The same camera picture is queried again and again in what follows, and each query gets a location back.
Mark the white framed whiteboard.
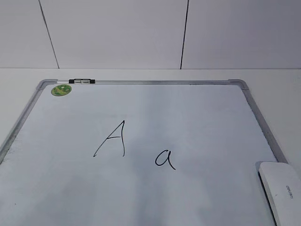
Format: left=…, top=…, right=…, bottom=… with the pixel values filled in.
left=0, top=80, right=277, bottom=226

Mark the white whiteboard eraser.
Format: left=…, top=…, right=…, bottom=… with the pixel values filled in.
left=255, top=161, right=301, bottom=226

